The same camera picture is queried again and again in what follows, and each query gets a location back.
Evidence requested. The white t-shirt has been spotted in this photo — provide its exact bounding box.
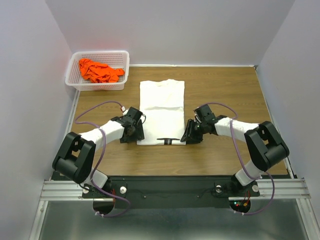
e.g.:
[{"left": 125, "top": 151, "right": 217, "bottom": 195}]
[{"left": 137, "top": 79, "right": 186, "bottom": 146}]

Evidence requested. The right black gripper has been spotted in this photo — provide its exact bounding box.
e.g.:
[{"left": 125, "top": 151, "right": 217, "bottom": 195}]
[{"left": 180, "top": 118, "right": 206, "bottom": 144}]

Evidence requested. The orange t-shirt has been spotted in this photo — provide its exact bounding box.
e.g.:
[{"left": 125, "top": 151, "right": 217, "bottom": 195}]
[{"left": 78, "top": 58, "right": 126, "bottom": 84}]

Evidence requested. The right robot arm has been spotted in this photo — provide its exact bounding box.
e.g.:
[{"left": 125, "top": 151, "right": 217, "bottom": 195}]
[{"left": 180, "top": 104, "right": 290, "bottom": 195}]

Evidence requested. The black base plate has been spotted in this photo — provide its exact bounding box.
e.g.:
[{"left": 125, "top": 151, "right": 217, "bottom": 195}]
[{"left": 82, "top": 175, "right": 261, "bottom": 210}]

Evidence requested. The aluminium frame rail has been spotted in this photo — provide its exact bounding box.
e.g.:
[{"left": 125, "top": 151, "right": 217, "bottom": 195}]
[{"left": 28, "top": 178, "right": 93, "bottom": 240}]

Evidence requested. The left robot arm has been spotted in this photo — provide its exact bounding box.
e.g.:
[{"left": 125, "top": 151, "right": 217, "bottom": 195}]
[{"left": 52, "top": 107, "right": 146, "bottom": 197}]

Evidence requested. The white plastic laundry basket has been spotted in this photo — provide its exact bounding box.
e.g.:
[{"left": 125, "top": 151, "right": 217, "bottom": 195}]
[{"left": 65, "top": 50, "right": 130, "bottom": 91}]

